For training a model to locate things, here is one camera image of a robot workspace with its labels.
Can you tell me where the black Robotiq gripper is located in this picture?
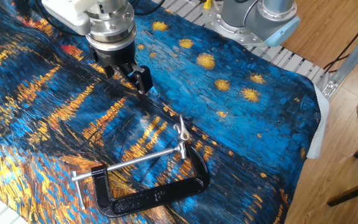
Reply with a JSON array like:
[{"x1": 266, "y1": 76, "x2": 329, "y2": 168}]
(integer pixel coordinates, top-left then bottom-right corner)
[{"x1": 88, "y1": 40, "x2": 154, "y2": 99}]

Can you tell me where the small silver water tap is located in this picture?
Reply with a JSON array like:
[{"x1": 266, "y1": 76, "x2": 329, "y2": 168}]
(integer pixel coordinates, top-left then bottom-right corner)
[{"x1": 172, "y1": 114, "x2": 191, "y2": 160}]

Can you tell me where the blue starry painting tablecloth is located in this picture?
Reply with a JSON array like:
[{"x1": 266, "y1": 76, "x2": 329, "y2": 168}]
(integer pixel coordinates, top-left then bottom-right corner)
[{"x1": 0, "y1": 0, "x2": 322, "y2": 224}]

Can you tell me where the black C-clamp with steel screw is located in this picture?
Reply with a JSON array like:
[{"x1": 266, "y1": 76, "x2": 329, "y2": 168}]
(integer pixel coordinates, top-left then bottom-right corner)
[{"x1": 71, "y1": 141, "x2": 211, "y2": 218}]

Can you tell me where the white cloth under tablecloth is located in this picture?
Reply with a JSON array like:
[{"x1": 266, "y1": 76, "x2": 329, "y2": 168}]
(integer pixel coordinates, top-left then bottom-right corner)
[{"x1": 305, "y1": 83, "x2": 331, "y2": 160}]

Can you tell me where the dark wooden furniture leg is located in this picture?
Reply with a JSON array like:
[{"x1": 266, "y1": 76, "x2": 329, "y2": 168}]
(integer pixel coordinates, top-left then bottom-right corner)
[{"x1": 326, "y1": 139, "x2": 358, "y2": 207}]

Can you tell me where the thin black floor cable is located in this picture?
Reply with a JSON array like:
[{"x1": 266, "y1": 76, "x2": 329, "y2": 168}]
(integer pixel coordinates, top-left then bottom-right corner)
[{"x1": 323, "y1": 9, "x2": 358, "y2": 74}]

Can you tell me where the aluminium frame post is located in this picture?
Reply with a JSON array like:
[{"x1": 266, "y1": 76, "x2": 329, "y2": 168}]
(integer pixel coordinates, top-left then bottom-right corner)
[{"x1": 321, "y1": 27, "x2": 358, "y2": 101}]

